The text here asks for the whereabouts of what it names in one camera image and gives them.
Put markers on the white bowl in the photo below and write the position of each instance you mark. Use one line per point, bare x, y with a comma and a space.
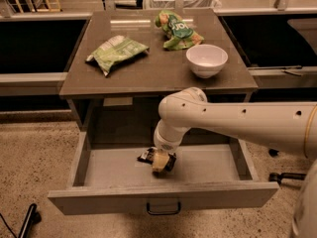
206, 61

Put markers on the dark chocolate rxbar wrapper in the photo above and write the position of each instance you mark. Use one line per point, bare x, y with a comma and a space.
159, 160

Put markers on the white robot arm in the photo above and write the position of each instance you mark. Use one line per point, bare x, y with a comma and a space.
290, 127

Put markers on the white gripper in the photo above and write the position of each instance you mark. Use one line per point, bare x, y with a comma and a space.
163, 145

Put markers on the open grey top drawer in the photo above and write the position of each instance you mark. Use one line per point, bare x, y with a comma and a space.
211, 172

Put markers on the black stand leg left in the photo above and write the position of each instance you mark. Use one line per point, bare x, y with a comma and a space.
32, 218

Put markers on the black drawer handle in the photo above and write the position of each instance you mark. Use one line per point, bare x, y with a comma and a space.
163, 207

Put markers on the grey cabinet with counter top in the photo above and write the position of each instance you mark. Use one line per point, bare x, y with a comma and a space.
123, 106

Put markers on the white wire basket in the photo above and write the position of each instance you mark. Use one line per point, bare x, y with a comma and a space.
170, 4

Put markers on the light green chip bag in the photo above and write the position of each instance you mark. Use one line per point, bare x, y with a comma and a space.
114, 51

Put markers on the black chair base legs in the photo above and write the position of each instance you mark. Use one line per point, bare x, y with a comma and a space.
280, 177

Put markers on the crumpled green snack bag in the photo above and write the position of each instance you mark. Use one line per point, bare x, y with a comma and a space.
180, 36

